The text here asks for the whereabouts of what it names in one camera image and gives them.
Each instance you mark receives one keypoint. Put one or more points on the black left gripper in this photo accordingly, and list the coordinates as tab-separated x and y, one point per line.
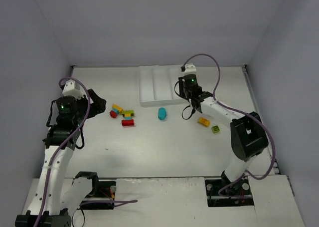
93	103

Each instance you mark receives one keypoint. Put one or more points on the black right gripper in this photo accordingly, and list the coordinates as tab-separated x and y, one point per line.
186	95

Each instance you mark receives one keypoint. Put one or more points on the long lime green lego brick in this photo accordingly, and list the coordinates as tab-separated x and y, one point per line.
128	112

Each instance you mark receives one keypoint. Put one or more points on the teal rounded lego brick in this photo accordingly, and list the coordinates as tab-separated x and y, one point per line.
162	113

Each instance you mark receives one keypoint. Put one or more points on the yellow curved lego brick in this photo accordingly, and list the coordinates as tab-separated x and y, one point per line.
203	121

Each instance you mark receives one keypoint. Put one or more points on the lime green small lego brick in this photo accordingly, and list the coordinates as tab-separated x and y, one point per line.
215	129

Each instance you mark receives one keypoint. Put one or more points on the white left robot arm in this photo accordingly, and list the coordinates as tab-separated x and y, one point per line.
49	208

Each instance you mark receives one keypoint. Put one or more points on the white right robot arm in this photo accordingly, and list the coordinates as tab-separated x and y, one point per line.
248	138

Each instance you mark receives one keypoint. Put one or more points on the long yellow lego brick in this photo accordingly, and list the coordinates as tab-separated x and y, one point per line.
114	106

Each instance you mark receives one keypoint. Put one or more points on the small teal lego brick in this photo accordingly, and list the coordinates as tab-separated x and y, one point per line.
115	111

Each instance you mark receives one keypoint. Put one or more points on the small red lego brick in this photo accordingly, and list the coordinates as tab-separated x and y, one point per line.
113	114

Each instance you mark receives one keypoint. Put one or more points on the white divided sorting tray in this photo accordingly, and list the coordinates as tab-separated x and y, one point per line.
156	85

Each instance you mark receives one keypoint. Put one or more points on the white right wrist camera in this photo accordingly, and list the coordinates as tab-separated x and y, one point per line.
189	69

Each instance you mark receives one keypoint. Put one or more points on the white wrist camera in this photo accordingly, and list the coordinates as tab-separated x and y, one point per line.
189	69
71	87

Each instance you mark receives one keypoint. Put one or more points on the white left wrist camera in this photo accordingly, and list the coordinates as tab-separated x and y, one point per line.
71	87

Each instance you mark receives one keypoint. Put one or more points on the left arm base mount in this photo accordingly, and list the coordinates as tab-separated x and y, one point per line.
101	190

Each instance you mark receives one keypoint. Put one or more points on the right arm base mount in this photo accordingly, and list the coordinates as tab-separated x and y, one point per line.
237	195

